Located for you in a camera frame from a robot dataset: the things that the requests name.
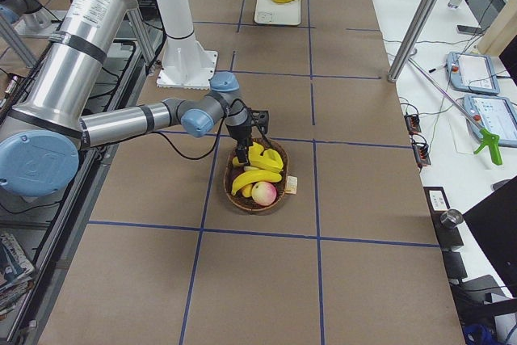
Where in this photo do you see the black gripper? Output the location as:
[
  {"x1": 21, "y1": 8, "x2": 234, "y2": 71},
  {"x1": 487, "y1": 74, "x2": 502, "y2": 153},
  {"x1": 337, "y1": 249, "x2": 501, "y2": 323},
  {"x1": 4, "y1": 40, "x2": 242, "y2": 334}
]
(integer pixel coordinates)
[{"x1": 225, "y1": 107, "x2": 269, "y2": 166}]

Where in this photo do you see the small yellow banana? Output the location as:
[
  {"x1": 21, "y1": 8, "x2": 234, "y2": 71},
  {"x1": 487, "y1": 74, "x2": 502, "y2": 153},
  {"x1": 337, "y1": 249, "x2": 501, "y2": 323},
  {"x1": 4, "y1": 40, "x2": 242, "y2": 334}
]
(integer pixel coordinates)
[{"x1": 231, "y1": 170, "x2": 282, "y2": 196}]

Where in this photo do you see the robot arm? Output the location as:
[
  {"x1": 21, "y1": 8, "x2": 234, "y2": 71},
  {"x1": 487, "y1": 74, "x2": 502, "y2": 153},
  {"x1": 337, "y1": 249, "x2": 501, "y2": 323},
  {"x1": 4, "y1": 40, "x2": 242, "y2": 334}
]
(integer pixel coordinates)
[{"x1": 1, "y1": 0, "x2": 268, "y2": 198}]

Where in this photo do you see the brown wicker basket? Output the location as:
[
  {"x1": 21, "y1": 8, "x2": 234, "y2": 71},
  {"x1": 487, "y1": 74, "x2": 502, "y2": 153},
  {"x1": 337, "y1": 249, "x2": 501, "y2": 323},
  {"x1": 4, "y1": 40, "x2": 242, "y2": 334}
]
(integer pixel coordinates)
[{"x1": 223, "y1": 138, "x2": 288, "y2": 213}]

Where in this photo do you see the white bear tray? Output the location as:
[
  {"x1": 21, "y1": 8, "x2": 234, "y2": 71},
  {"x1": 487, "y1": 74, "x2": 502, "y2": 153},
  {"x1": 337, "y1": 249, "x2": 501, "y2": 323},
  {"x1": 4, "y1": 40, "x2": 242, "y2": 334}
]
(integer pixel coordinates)
[{"x1": 254, "y1": 0, "x2": 301, "y2": 26}]

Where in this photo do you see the pink white apple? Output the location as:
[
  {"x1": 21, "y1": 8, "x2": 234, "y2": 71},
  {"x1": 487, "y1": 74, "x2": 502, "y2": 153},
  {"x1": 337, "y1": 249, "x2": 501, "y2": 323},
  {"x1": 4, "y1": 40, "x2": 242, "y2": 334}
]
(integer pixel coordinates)
[{"x1": 252, "y1": 182, "x2": 277, "y2": 206}]

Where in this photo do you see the paper price tag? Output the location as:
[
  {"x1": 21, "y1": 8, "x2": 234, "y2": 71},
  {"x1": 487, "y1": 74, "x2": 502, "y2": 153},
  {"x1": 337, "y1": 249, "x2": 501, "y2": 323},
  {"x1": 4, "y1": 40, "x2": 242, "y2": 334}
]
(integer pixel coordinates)
[{"x1": 285, "y1": 175, "x2": 298, "y2": 195}]

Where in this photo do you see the smartphone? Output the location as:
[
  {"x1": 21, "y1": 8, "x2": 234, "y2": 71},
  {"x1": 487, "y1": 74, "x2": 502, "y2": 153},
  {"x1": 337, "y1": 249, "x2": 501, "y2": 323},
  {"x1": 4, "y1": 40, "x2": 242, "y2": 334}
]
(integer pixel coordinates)
[{"x1": 456, "y1": 24, "x2": 484, "y2": 36}]

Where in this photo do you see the upper teach pendant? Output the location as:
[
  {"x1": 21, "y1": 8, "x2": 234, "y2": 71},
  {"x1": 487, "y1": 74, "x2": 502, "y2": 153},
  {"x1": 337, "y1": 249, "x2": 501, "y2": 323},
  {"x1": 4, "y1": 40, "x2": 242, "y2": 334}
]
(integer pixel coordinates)
[{"x1": 446, "y1": 52, "x2": 500, "y2": 95}]

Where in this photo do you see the teach pendant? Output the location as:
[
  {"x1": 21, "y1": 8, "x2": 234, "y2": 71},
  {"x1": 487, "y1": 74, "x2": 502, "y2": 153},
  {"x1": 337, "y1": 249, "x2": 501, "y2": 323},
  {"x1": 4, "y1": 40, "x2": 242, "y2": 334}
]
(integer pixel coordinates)
[
  {"x1": 446, "y1": 52, "x2": 500, "y2": 95},
  {"x1": 463, "y1": 95, "x2": 516, "y2": 148}
]

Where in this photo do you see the metal cylinder weight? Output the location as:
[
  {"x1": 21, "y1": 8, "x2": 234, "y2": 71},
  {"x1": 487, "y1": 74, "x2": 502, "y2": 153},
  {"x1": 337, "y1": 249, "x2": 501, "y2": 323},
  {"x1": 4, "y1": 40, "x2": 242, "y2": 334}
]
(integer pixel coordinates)
[{"x1": 439, "y1": 208, "x2": 464, "y2": 229}]

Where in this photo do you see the lower teach pendant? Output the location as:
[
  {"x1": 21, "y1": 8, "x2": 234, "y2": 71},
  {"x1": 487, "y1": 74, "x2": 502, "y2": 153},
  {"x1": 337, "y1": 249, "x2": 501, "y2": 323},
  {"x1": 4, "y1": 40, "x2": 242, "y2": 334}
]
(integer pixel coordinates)
[{"x1": 463, "y1": 95, "x2": 516, "y2": 148}]

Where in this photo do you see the stack of books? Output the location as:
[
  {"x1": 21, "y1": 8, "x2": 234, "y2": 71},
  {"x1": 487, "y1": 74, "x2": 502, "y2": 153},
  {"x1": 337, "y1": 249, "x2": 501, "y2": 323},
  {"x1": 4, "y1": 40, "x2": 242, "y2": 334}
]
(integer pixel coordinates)
[{"x1": 1, "y1": 230, "x2": 35, "y2": 320}]

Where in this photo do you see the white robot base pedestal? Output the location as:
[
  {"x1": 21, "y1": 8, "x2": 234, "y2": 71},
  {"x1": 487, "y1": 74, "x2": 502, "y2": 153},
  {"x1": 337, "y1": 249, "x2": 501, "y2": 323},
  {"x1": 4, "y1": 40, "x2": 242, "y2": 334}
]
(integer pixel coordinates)
[{"x1": 157, "y1": 0, "x2": 218, "y2": 89}]

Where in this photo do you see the aluminium frame post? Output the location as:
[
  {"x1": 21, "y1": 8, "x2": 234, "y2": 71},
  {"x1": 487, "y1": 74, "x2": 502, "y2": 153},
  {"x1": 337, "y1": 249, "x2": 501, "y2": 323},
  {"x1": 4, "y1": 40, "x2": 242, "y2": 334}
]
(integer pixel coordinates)
[{"x1": 388, "y1": 0, "x2": 437, "y2": 82}]

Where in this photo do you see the green handled reacher grabber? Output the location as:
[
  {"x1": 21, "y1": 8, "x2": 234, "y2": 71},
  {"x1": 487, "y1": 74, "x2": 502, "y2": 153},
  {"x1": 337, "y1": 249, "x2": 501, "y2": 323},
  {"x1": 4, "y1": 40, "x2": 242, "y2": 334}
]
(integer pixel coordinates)
[{"x1": 408, "y1": 57, "x2": 502, "y2": 166}]

